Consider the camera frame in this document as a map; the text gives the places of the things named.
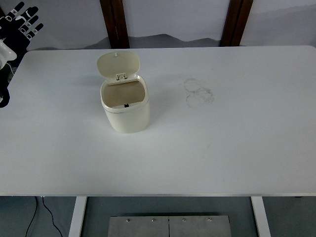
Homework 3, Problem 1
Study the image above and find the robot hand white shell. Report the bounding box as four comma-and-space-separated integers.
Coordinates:
0, 1, 44, 69

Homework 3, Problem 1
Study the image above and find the cream plastic trash bin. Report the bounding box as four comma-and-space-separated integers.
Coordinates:
96, 51, 151, 134

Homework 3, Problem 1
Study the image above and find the white table leg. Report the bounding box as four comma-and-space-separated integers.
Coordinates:
251, 196, 272, 237
68, 196, 88, 237

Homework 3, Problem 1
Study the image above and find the grey metal plate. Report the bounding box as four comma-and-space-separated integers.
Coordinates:
168, 215, 232, 237
107, 216, 170, 237

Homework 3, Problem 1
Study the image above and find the black floor cable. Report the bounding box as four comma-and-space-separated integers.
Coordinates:
41, 196, 63, 237
26, 196, 39, 237

